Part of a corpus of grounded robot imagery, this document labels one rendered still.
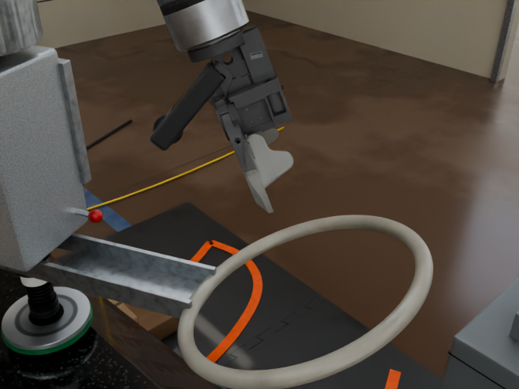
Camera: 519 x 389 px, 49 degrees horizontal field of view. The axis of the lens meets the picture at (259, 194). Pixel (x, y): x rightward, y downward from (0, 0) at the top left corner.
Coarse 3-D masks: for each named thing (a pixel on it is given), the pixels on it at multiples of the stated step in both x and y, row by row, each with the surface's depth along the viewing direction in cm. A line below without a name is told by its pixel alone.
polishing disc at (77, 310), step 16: (64, 288) 151; (16, 304) 146; (64, 304) 146; (80, 304) 146; (16, 320) 141; (64, 320) 141; (80, 320) 141; (16, 336) 136; (32, 336) 136; (48, 336) 136; (64, 336) 136
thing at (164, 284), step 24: (72, 240) 132; (96, 240) 129; (48, 264) 122; (72, 264) 129; (96, 264) 129; (120, 264) 129; (144, 264) 127; (168, 264) 124; (192, 264) 121; (72, 288) 123; (96, 288) 119; (120, 288) 116; (144, 288) 115; (168, 288) 121; (192, 288) 121; (168, 312) 114
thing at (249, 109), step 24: (216, 48) 63; (240, 48) 65; (264, 48) 65; (240, 72) 67; (264, 72) 66; (216, 96) 67; (240, 96) 65; (264, 96) 66; (240, 120) 66; (264, 120) 68; (288, 120) 67
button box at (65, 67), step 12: (60, 60) 115; (60, 72) 115; (72, 72) 117; (72, 84) 118; (72, 96) 119; (72, 108) 119; (72, 120) 120; (72, 132) 122; (84, 144) 126; (84, 156) 126; (84, 168) 127; (84, 180) 128
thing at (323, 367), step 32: (320, 224) 124; (352, 224) 120; (384, 224) 113; (416, 256) 99; (416, 288) 91; (192, 320) 109; (384, 320) 87; (192, 352) 98; (352, 352) 83; (224, 384) 89; (256, 384) 86; (288, 384) 84
